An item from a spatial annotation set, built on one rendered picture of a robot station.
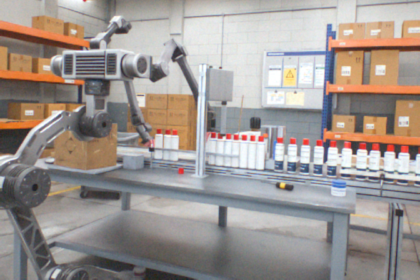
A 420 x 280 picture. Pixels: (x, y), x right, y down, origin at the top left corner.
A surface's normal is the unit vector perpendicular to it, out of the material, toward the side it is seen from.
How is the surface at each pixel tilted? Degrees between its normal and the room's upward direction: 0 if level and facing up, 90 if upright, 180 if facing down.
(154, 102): 90
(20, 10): 90
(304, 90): 90
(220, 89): 90
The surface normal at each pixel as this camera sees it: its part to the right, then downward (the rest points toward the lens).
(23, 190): 0.91, 0.06
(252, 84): -0.42, 0.04
